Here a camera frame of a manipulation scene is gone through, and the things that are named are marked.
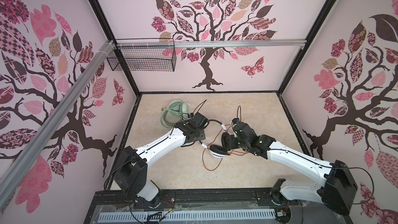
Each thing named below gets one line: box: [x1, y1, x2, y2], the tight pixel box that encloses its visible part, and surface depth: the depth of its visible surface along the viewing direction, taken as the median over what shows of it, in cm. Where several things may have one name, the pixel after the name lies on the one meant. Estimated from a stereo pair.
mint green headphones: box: [160, 100, 191, 130], surface depth 105 cm
